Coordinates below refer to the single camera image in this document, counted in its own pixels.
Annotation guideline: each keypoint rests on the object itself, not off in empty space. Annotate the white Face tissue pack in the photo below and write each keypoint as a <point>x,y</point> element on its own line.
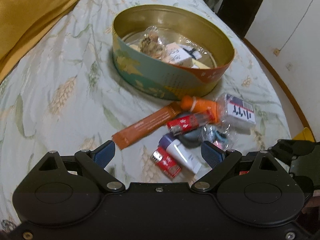
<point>176,55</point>

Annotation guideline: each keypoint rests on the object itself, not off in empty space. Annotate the clear bag with brown trinkets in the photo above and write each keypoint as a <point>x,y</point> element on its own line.
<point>152,44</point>

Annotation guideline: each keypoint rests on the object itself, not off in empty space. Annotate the orange tube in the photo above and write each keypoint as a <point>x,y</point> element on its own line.
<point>195,104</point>

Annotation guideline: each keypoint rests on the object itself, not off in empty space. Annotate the clear bag with blue accessories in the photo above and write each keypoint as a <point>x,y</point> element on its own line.
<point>222,136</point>

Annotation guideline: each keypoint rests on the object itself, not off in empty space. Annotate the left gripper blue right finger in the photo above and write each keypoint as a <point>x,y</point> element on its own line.
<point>211,154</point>

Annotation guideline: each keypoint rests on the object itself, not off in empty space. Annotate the dark door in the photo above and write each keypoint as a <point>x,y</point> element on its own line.
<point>239,14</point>

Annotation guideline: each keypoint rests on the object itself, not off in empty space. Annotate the brown snack bar sachet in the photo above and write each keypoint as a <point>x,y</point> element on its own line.
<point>132,134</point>

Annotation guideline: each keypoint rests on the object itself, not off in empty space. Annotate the clear plastic toothpick box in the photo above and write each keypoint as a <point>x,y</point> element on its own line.
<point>236,111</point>

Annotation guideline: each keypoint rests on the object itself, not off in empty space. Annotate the yellow fleece blanket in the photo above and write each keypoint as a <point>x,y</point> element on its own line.
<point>24,23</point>

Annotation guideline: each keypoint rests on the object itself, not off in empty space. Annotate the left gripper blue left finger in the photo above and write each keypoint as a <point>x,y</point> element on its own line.
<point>104,153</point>

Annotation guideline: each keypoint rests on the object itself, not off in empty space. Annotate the white purple cream tube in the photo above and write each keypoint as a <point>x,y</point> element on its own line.
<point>178,151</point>

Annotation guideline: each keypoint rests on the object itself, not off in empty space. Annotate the round decorated metal tin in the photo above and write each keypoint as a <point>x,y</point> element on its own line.
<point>155,77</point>

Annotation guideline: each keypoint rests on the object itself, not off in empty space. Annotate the yellow object on floor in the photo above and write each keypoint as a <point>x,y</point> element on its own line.
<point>305,134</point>

